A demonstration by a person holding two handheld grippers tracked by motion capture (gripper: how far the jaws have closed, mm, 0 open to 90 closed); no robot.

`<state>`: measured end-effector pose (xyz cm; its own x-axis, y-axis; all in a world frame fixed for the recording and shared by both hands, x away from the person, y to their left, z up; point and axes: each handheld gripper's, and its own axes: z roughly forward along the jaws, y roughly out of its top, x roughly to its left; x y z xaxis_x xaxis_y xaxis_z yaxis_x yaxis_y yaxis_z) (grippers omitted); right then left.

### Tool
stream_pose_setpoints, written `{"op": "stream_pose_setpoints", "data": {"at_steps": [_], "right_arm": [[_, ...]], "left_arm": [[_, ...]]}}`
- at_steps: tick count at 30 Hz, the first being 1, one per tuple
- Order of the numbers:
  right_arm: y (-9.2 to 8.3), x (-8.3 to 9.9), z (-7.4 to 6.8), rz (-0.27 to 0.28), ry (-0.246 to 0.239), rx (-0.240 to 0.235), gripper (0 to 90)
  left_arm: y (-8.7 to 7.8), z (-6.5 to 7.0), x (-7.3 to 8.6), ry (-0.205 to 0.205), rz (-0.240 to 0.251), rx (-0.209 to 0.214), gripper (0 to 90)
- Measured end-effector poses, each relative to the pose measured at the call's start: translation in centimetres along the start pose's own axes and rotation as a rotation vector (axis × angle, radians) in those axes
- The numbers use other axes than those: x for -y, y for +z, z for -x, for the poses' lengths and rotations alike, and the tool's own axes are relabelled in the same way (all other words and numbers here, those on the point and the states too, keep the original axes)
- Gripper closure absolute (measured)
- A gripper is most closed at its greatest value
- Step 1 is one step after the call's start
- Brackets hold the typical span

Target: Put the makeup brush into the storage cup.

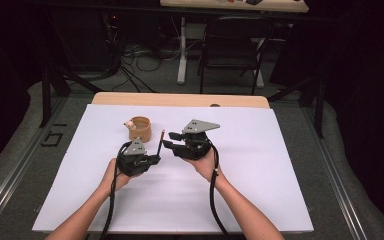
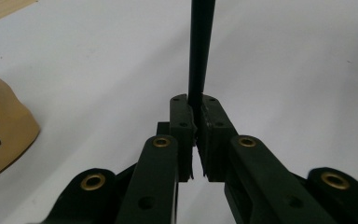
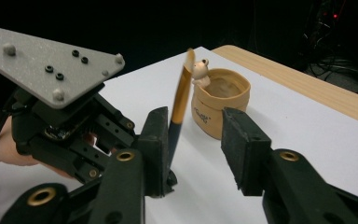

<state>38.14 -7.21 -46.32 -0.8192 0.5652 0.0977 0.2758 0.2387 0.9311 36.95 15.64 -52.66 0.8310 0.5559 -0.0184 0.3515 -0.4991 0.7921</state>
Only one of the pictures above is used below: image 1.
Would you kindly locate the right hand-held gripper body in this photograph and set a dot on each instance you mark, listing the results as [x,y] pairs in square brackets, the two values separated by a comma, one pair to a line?
[195,140]

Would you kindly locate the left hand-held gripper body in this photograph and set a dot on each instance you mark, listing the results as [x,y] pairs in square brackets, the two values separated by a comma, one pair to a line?
[134,158]

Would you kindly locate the dark green paintbrush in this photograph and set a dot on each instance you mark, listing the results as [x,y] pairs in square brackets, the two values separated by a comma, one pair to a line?
[161,143]

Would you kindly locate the yellow bag-shaped bear pen holder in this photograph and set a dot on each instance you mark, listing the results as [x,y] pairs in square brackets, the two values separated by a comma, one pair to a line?
[140,130]

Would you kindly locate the person's right hand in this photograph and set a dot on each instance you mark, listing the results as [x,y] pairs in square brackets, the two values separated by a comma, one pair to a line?
[206,165]

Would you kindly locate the person's left hand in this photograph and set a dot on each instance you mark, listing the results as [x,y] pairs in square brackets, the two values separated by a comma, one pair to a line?
[115,178]

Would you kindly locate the wooden table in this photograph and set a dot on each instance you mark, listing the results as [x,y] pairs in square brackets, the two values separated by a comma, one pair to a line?
[180,99]

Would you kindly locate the white board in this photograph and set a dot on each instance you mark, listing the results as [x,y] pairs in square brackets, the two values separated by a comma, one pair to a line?
[180,200]

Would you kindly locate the black folding chair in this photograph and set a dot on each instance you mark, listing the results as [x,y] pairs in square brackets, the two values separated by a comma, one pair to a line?
[231,50]

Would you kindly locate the metal stand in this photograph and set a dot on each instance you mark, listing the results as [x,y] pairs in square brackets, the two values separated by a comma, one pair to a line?
[51,83]

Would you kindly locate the black stand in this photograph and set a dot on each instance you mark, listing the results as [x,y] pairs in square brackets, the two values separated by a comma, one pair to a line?
[51,83]
[310,100]

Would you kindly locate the white-legged desk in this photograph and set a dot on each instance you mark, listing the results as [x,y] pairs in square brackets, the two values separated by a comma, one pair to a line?
[213,6]

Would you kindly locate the aluminium floor rail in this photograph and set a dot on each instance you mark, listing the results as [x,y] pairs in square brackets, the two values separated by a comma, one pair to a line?
[16,173]
[336,180]

